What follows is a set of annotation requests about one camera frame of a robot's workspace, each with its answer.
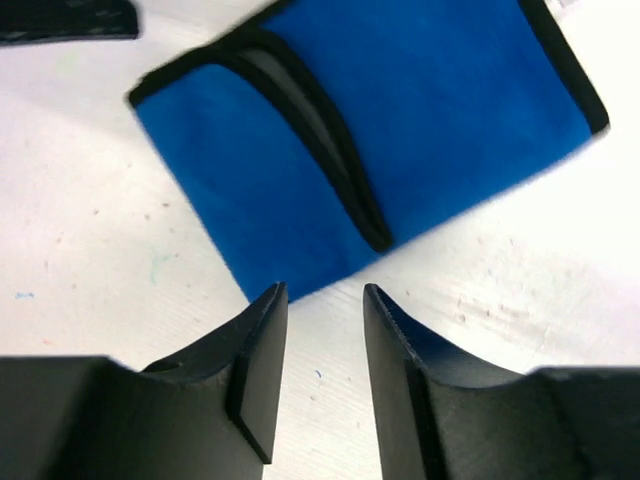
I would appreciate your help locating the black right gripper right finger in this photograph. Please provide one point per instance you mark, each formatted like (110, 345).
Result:
(443, 413)

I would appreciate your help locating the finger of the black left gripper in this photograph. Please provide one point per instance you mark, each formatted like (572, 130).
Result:
(26, 22)

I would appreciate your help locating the blue microfiber towel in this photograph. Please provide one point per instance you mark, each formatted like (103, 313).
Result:
(317, 136)

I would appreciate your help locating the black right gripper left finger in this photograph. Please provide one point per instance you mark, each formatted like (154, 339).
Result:
(208, 411)

